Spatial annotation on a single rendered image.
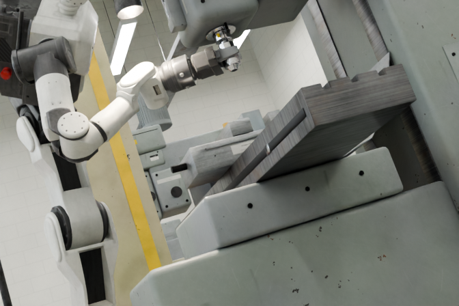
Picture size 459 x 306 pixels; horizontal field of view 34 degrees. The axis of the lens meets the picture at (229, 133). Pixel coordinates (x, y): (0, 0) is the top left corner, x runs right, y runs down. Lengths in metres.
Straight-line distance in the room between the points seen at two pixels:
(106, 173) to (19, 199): 7.49
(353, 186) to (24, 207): 9.46
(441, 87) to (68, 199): 1.15
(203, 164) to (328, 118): 0.52
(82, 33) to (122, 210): 1.56
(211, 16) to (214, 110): 9.98
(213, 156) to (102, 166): 1.84
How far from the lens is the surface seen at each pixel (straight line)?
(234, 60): 2.03
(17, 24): 2.26
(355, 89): 1.48
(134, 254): 3.60
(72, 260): 2.35
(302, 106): 1.45
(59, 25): 2.24
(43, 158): 2.40
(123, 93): 2.01
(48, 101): 2.01
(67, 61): 2.10
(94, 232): 2.39
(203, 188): 2.46
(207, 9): 1.99
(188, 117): 11.80
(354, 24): 2.17
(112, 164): 3.69
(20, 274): 10.92
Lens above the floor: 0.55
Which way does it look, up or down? 14 degrees up
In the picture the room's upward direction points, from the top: 19 degrees counter-clockwise
